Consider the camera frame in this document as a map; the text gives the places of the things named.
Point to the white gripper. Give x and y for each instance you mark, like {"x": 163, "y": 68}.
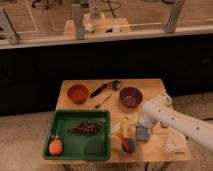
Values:
{"x": 146, "y": 121}

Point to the grey sponge block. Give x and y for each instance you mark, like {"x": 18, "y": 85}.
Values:
{"x": 142, "y": 133}

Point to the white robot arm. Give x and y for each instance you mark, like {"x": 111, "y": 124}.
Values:
{"x": 159, "y": 108}

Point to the green plastic tray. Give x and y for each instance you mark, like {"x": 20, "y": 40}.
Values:
{"x": 95, "y": 147}

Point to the white scoop utensil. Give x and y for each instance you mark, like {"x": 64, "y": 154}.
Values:
{"x": 121, "y": 126}

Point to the purple bowl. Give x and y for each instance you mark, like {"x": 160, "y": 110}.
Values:
{"x": 130, "y": 97}

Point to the wooden table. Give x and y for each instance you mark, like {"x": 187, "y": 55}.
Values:
{"x": 151, "y": 151}

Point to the grey cup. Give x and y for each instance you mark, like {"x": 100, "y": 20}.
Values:
{"x": 132, "y": 143}

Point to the white stacked cups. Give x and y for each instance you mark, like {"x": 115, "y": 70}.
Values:
{"x": 175, "y": 142}

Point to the pile of dark beans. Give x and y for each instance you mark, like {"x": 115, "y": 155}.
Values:
{"x": 85, "y": 128}

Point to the orange bowl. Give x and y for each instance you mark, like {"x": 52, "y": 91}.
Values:
{"x": 78, "y": 93}

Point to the orange scrub brush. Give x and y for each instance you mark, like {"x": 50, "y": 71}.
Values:
{"x": 56, "y": 146}

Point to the black handled dish brush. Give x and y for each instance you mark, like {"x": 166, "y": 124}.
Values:
{"x": 115, "y": 85}

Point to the grey metal post right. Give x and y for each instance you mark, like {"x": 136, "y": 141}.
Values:
{"x": 177, "y": 6}

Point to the grey metal post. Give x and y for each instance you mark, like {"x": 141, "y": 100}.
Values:
{"x": 177, "y": 6}
{"x": 78, "y": 21}
{"x": 8, "y": 28}

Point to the grey metal post middle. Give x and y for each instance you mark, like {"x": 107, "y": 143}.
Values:
{"x": 78, "y": 21}

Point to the grey metal post left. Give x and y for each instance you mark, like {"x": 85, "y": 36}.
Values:
{"x": 8, "y": 28}

